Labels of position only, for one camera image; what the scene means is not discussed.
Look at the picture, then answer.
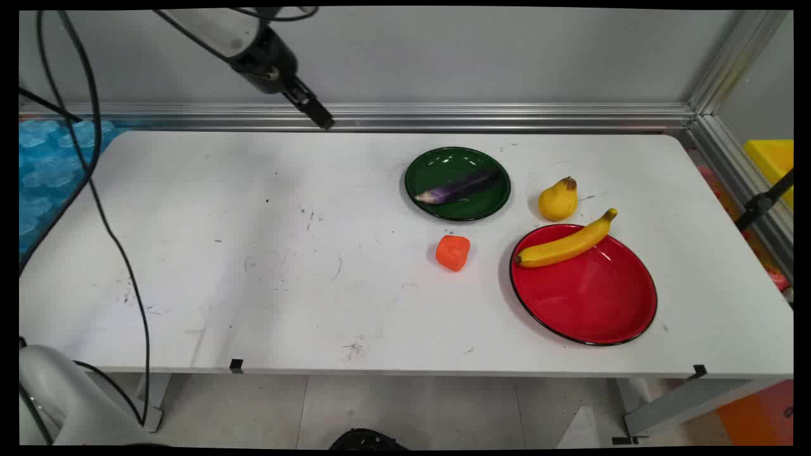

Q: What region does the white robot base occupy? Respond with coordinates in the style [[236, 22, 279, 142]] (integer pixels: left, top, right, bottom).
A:
[[19, 344, 159, 448]]

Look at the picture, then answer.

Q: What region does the yellow toy banana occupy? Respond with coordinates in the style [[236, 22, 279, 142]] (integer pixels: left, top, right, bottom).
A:
[[514, 208, 618, 269]]

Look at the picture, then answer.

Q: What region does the thick black cable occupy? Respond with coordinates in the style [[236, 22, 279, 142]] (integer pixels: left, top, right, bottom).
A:
[[19, 9, 103, 277]]

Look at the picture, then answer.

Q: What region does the black clamp bar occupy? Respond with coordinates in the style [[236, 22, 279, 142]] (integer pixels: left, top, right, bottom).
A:
[[734, 168, 794, 232]]

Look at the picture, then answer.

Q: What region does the grey table leg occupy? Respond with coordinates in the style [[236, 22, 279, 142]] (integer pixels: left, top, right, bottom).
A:
[[132, 373, 173, 434], [611, 377, 783, 445]]

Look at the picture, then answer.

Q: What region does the yellow toy pear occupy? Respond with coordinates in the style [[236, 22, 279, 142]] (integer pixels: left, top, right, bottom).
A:
[[538, 176, 579, 222]]

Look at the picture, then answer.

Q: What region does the orange box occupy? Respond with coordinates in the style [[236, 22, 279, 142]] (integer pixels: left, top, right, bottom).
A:
[[715, 379, 794, 447]]

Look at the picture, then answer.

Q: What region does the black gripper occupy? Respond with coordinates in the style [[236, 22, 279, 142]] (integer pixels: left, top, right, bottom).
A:
[[229, 27, 335, 131]]

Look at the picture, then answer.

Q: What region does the purple toy eggplant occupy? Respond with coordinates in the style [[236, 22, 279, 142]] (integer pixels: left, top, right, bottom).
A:
[[414, 167, 502, 205]]

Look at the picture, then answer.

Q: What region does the dark green round plate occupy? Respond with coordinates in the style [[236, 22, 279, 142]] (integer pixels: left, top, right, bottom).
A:
[[404, 146, 512, 222]]

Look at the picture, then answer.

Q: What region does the angled aluminium frame rail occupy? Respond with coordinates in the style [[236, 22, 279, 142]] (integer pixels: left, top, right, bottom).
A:
[[686, 9, 794, 282]]

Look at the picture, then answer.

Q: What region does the long black cable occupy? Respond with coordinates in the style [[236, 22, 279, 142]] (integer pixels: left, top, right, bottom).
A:
[[36, 9, 151, 428]]

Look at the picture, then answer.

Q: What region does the black round object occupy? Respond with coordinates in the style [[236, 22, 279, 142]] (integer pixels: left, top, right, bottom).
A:
[[328, 428, 409, 451]]

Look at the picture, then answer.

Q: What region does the blue bubble wrap sheet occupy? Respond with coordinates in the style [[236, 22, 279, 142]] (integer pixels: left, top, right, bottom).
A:
[[19, 119, 131, 255]]

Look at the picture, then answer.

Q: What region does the horizontal aluminium frame rail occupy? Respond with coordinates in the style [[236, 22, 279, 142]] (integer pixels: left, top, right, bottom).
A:
[[19, 101, 698, 134]]

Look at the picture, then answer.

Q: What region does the red round plate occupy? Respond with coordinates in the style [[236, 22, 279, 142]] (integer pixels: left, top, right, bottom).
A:
[[509, 223, 658, 347]]

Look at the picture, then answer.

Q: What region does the yellow plastic box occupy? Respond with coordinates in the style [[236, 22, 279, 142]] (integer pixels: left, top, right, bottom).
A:
[[743, 139, 794, 211]]

